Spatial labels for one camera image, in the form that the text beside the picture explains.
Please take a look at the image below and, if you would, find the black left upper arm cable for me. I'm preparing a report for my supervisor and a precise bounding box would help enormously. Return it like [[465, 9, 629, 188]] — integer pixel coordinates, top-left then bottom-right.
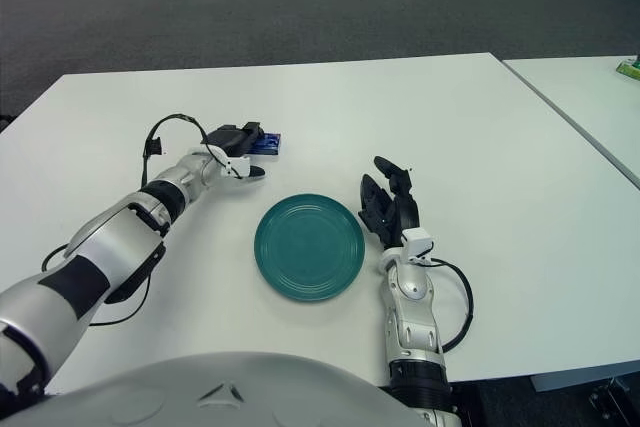
[[41, 244, 156, 327]]

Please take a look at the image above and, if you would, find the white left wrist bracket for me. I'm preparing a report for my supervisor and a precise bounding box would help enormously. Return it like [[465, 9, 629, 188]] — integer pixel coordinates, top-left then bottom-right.
[[219, 156, 251, 181]]

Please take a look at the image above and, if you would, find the blue gum box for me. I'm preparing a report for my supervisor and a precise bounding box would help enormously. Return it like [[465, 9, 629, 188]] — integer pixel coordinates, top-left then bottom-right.
[[249, 131, 284, 158]]

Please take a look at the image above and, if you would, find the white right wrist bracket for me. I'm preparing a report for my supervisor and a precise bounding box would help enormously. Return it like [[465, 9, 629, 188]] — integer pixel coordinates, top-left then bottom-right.
[[401, 228, 435, 264]]

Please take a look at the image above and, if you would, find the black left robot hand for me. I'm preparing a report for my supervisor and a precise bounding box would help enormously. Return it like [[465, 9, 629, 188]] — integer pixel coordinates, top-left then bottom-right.
[[199, 121, 269, 181]]

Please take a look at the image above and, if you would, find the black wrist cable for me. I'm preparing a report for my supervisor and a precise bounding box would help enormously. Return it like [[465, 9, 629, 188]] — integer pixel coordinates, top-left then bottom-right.
[[424, 256, 475, 352], [141, 114, 217, 189]]

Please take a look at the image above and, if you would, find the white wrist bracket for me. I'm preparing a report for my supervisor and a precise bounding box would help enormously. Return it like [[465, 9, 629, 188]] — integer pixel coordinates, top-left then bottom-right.
[[219, 156, 251, 181], [401, 228, 435, 264]]

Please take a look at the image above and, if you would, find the black metal stand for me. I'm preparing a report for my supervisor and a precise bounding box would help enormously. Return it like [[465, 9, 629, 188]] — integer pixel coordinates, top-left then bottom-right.
[[588, 377, 632, 416]]

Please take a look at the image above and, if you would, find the teal round plate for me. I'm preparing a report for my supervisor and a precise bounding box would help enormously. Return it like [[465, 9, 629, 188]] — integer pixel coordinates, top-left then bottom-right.
[[253, 193, 367, 303]]

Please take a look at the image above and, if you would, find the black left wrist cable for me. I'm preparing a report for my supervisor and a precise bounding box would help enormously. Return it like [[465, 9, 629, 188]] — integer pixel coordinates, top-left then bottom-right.
[[141, 114, 217, 189]]

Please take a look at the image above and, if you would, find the grey robot torso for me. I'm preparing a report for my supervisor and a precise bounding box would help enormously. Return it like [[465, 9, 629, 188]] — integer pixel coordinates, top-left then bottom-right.
[[29, 350, 441, 427]]

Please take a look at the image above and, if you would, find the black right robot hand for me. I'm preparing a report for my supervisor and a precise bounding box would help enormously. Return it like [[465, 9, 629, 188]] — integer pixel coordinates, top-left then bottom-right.
[[357, 155, 421, 248]]

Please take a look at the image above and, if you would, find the green box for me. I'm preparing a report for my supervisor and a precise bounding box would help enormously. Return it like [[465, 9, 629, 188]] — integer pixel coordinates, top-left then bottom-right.
[[614, 54, 640, 81]]

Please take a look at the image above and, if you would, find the grey table frame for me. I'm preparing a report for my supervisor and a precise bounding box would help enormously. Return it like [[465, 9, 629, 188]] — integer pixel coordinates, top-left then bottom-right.
[[530, 370, 640, 393]]

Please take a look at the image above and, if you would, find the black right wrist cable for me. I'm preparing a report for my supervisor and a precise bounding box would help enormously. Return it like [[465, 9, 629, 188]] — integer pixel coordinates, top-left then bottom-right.
[[424, 256, 475, 352]]

